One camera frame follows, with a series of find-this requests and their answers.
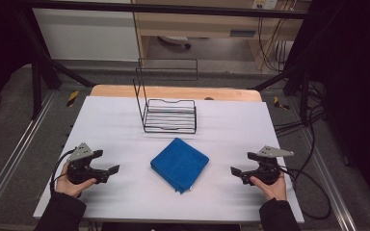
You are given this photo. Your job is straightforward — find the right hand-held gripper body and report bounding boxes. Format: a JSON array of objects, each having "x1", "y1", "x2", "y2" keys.
[{"x1": 242, "y1": 145, "x2": 295, "y2": 187}]

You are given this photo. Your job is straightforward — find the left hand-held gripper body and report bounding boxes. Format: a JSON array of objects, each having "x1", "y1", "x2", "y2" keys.
[{"x1": 66, "y1": 142, "x2": 111, "y2": 186}]

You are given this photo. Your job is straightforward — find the blue towel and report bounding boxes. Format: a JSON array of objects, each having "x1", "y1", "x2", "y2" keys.
[{"x1": 149, "y1": 138, "x2": 210, "y2": 194}]

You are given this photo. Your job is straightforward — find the black wire rack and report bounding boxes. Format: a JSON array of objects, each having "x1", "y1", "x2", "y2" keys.
[{"x1": 132, "y1": 58, "x2": 199, "y2": 135}]

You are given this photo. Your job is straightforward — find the person's right hand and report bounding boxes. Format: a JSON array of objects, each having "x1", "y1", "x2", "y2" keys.
[{"x1": 250, "y1": 171, "x2": 288, "y2": 202}]

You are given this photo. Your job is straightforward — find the person's left hand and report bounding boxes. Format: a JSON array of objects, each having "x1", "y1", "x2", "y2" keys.
[{"x1": 55, "y1": 162, "x2": 97, "y2": 199}]

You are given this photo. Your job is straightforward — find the white table cover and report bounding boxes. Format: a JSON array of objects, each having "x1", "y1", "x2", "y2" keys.
[{"x1": 33, "y1": 95, "x2": 305, "y2": 224}]

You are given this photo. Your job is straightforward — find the yellow black tape marker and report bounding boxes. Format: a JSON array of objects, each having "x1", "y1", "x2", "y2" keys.
[
  {"x1": 273, "y1": 95, "x2": 291, "y2": 111},
  {"x1": 66, "y1": 90, "x2": 80, "y2": 108}
]

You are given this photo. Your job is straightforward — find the white panel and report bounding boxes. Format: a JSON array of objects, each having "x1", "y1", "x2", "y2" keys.
[{"x1": 31, "y1": 8, "x2": 141, "y2": 63}]

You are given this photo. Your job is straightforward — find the dark curtain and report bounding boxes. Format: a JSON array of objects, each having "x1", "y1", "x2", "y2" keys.
[
  {"x1": 0, "y1": 0, "x2": 35, "y2": 124},
  {"x1": 288, "y1": 0, "x2": 370, "y2": 211}
]

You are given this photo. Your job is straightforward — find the white chair base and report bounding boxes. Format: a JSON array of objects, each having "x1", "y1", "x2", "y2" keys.
[{"x1": 157, "y1": 36, "x2": 193, "y2": 51}]

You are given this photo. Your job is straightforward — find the light wooden desk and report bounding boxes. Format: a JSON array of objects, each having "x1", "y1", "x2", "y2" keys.
[{"x1": 131, "y1": 0, "x2": 312, "y2": 70}]

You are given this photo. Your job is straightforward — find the left hand-held gripper black cable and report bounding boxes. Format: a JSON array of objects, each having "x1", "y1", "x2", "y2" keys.
[{"x1": 49, "y1": 148, "x2": 78, "y2": 194}]

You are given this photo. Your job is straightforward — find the hand-held gripper black cable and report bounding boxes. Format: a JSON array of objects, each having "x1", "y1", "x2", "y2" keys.
[
  {"x1": 49, "y1": 148, "x2": 78, "y2": 194},
  {"x1": 278, "y1": 165, "x2": 332, "y2": 221}
]

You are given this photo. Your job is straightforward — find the black floor cables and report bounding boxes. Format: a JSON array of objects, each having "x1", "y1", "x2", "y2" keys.
[{"x1": 273, "y1": 80, "x2": 327, "y2": 137}]

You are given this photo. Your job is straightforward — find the aluminium floor rail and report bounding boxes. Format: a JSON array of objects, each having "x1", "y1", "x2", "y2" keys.
[
  {"x1": 0, "y1": 90, "x2": 58, "y2": 219},
  {"x1": 297, "y1": 128, "x2": 358, "y2": 231}
]

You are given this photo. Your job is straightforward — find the right hand-held gripper black cable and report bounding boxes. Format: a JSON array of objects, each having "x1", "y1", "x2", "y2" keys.
[{"x1": 278, "y1": 165, "x2": 332, "y2": 221}]

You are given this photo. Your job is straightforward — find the hanging desk cables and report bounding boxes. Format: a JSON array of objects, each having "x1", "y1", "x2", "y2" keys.
[{"x1": 257, "y1": 15, "x2": 295, "y2": 73}]

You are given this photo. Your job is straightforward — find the white wall socket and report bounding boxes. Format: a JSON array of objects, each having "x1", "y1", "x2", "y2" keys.
[{"x1": 251, "y1": 0, "x2": 278, "y2": 11}]

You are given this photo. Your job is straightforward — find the black metal frame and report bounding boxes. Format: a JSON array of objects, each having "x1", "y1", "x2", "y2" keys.
[{"x1": 13, "y1": 0, "x2": 335, "y2": 120}]

